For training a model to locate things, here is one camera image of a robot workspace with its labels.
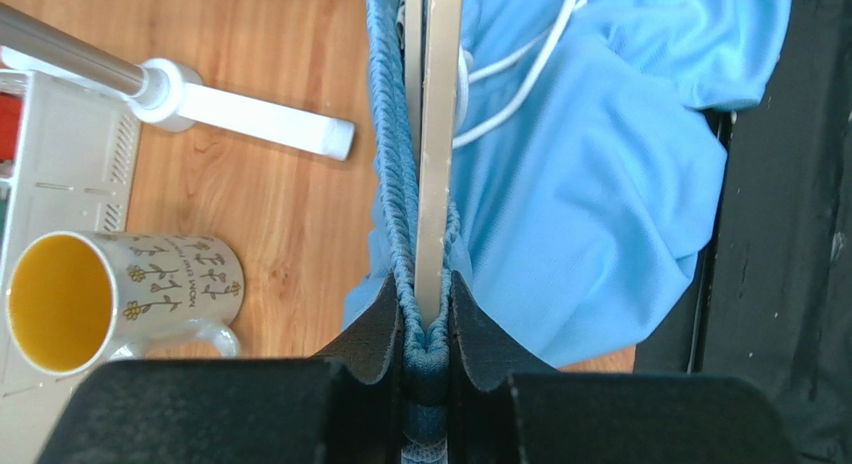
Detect white dish rack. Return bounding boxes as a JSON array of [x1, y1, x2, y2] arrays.
[[1, 70, 141, 463]]

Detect light blue shorts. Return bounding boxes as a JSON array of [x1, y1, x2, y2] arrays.
[[344, 0, 791, 463]]

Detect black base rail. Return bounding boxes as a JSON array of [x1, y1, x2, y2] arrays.
[[634, 0, 851, 463]]

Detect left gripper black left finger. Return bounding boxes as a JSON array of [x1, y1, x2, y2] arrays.
[[40, 278, 404, 463]]

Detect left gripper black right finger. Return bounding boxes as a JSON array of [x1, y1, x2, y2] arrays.
[[447, 273, 797, 463]]

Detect beige plastic hanger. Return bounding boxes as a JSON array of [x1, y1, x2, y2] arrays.
[[404, 0, 463, 329]]

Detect silver clothes rack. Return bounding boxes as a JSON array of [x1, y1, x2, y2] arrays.
[[1, 5, 355, 161]]

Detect red cube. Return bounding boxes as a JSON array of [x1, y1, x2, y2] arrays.
[[0, 94, 23, 161]]

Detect white floral mug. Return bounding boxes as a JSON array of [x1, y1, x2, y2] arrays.
[[6, 231, 246, 377]]

